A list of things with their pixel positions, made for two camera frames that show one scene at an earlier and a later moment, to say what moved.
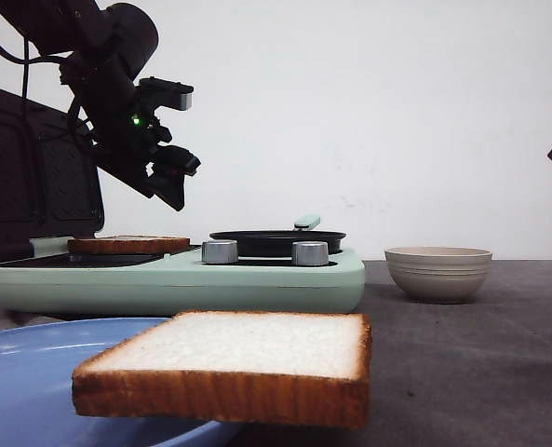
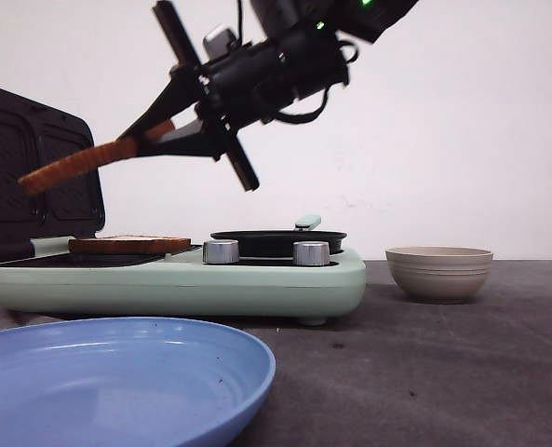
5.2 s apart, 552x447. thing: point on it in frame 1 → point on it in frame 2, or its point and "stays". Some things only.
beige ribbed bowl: (438, 275) stays
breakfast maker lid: (37, 176) stays
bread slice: (291, 369) → (90, 161)
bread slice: (129, 245) stays
